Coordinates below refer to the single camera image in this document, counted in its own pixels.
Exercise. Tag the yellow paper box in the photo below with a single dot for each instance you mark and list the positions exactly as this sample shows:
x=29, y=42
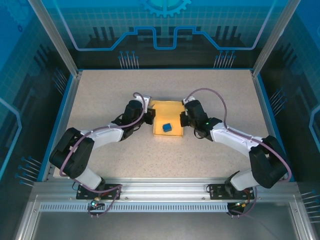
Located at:
x=167, y=112

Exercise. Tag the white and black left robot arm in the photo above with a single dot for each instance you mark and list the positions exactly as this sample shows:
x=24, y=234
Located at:
x=107, y=133

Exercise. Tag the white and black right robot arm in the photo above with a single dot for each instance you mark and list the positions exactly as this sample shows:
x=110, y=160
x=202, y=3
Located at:
x=232, y=136

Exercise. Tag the small blue cube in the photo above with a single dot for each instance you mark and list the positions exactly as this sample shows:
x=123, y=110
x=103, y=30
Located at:
x=167, y=127

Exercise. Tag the small connector with green light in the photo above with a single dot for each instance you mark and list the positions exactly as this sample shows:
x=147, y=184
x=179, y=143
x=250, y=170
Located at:
x=241, y=205
x=94, y=203

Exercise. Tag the grey metal front panel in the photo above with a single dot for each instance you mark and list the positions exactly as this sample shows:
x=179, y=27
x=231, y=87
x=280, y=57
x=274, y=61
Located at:
x=160, y=225

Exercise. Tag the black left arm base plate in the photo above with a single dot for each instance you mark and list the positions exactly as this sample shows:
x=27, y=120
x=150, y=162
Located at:
x=107, y=186

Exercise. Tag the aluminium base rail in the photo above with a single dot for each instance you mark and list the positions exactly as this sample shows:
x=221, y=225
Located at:
x=162, y=187

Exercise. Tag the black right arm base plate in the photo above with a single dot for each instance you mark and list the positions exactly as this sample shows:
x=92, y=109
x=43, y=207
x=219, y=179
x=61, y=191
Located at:
x=216, y=191

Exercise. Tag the aluminium frame post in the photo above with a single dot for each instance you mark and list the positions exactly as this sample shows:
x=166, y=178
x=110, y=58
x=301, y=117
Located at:
x=53, y=32
x=277, y=32

